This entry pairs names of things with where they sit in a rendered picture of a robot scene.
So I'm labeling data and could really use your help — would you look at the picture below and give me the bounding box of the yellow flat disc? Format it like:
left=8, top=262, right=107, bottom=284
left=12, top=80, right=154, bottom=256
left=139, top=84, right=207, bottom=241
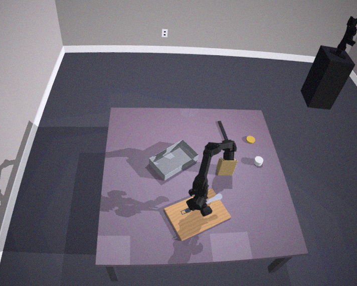
left=246, top=136, right=255, bottom=144

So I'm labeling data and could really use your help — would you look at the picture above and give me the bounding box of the white cylinder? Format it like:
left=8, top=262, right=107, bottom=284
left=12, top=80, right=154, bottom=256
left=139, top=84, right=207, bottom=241
left=254, top=156, right=263, bottom=166

